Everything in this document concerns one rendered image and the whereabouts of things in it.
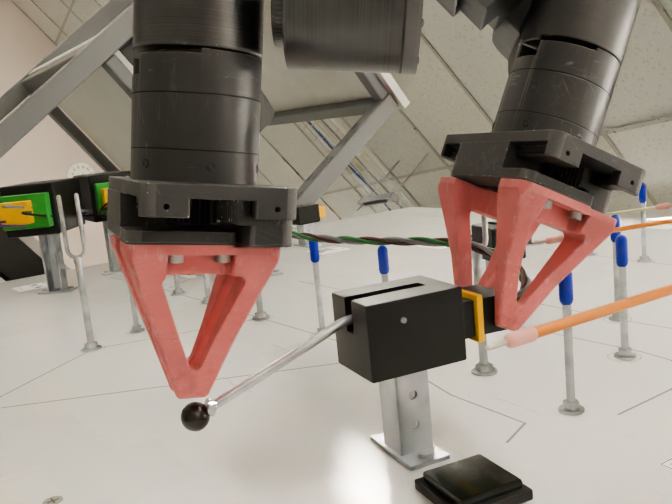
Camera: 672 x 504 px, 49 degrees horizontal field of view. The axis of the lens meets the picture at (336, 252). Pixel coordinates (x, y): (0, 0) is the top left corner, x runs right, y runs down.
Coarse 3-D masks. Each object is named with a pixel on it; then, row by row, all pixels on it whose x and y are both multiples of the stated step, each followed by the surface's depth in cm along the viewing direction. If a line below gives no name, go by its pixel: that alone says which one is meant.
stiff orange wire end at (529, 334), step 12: (660, 288) 28; (624, 300) 27; (636, 300) 27; (648, 300) 28; (588, 312) 26; (600, 312) 26; (612, 312) 27; (552, 324) 25; (564, 324) 25; (576, 324) 26; (504, 336) 24; (516, 336) 24; (528, 336) 24; (540, 336) 25; (492, 348) 24
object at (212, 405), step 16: (336, 320) 38; (352, 320) 38; (400, 320) 37; (320, 336) 37; (288, 352) 36; (304, 352) 37; (272, 368) 36; (240, 384) 36; (208, 400) 35; (224, 400) 35
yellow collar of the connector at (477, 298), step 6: (462, 294) 40; (468, 294) 39; (474, 294) 39; (480, 294) 39; (474, 300) 39; (480, 300) 39; (474, 306) 39; (480, 306) 39; (474, 312) 39; (480, 312) 39; (480, 318) 39; (480, 324) 39; (480, 330) 39; (480, 336) 39; (480, 342) 39
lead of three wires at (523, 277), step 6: (474, 246) 49; (480, 246) 48; (480, 252) 48; (486, 252) 48; (492, 252) 48; (522, 270) 45; (522, 276) 44; (528, 276) 44; (522, 282) 43; (528, 282) 43; (522, 288) 43; (516, 300) 42
